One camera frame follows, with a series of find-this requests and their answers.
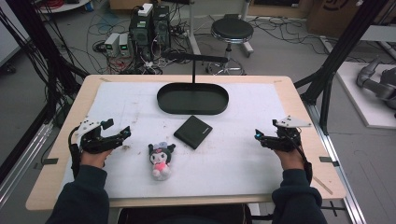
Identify black round stool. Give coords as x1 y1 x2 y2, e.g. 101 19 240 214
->
205 17 255 77

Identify black metal frame post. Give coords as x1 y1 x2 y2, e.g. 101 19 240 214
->
293 0 396 135
0 0 90 185

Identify right hand-held gripper cable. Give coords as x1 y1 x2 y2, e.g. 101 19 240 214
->
290 136 314 185

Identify white round table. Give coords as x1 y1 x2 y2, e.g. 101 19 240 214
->
36 0 92 14

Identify hand-held gripper cable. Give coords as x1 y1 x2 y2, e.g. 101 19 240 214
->
68 125 82 180
290 136 314 185

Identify black oval tray with stand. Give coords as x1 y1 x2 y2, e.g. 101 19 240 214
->
156 51 230 116

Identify aluminium rail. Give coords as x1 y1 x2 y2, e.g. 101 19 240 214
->
305 102 368 224
0 121 54 207

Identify black wallet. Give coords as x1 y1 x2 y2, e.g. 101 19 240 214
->
173 115 214 150

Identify dark tape strip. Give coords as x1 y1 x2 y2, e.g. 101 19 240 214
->
33 158 60 171
318 156 341 168

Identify left hand-held gripper cable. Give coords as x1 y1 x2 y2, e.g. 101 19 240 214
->
68 125 82 180

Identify grey power supply unit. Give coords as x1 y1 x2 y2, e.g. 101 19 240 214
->
104 32 121 58
118 33 132 58

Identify cardboard box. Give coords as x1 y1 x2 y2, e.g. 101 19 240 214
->
305 0 396 39

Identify light wooden table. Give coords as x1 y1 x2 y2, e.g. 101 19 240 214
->
25 74 347 212

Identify black and pink plush toy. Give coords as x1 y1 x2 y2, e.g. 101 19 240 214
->
148 141 177 182

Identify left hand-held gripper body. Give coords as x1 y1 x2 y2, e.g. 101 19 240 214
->
74 116 125 155

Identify white desk leg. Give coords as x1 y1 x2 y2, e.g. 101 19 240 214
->
186 0 202 56

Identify black floor cables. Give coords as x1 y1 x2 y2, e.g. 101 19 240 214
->
248 16 372 64

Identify white box on computer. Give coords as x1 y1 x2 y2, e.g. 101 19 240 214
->
137 2 154 18

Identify white floor platform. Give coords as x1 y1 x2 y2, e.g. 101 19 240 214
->
335 61 396 130

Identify white table mat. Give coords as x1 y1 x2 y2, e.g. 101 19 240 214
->
60 81 291 200

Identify black computer tower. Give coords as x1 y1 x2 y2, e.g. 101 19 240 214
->
152 4 172 50
128 12 154 63

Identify person's right hand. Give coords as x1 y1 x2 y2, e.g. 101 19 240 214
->
273 147 308 172

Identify person's left hand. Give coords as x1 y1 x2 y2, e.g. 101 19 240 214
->
79 148 114 170

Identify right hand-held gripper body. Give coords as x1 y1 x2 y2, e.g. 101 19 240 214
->
261 115 313 153

